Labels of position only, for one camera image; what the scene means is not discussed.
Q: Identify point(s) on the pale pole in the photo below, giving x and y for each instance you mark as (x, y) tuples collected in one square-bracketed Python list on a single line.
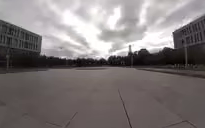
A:
[(7, 61)]

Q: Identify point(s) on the row of dark trees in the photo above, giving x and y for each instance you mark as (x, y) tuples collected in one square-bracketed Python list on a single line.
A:
[(123, 60)]

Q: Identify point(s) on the grass strip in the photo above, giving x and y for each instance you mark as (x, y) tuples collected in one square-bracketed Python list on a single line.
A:
[(193, 70)]

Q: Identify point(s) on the grey building with window rows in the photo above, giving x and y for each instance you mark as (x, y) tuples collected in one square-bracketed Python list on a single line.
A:
[(13, 38)]

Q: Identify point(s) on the tall grey glazed building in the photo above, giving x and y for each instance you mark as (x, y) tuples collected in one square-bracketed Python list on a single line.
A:
[(196, 31)]

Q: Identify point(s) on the grey paved plaza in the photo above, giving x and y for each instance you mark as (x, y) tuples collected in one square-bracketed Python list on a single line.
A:
[(96, 90)]

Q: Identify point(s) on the lamp pole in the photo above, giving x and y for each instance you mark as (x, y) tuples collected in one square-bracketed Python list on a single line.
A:
[(185, 53)]

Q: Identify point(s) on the distant tower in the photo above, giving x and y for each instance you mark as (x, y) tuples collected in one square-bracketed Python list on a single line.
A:
[(130, 50)]

